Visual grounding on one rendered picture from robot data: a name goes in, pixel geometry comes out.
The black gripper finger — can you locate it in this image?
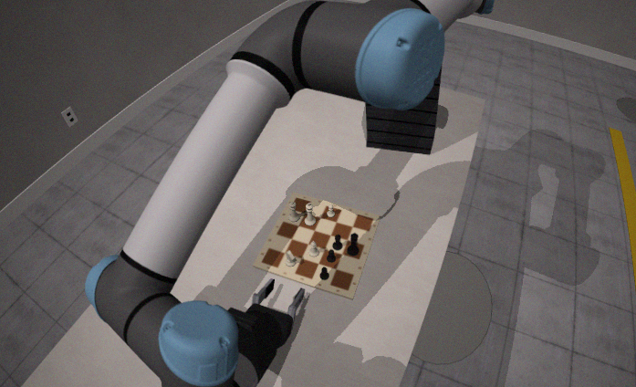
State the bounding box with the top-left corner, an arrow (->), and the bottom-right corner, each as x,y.
287,288 -> 305,331
252,278 -> 275,305

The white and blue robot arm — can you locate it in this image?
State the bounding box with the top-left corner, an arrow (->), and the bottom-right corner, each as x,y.
85,0 -> 495,387

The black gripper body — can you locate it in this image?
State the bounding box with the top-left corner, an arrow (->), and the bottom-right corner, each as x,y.
227,303 -> 293,387

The brown and cream chessboard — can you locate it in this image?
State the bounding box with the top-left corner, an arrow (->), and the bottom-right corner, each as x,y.
253,193 -> 381,300

